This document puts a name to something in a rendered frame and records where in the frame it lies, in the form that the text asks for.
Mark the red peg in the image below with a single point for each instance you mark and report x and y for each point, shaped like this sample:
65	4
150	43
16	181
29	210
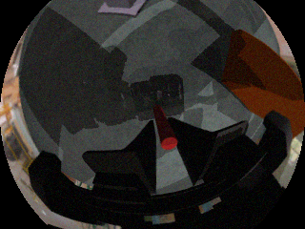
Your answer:
164	128

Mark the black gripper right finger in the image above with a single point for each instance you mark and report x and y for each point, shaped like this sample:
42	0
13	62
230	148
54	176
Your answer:
197	147

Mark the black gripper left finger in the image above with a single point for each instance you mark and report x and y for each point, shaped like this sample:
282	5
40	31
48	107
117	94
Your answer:
138	157

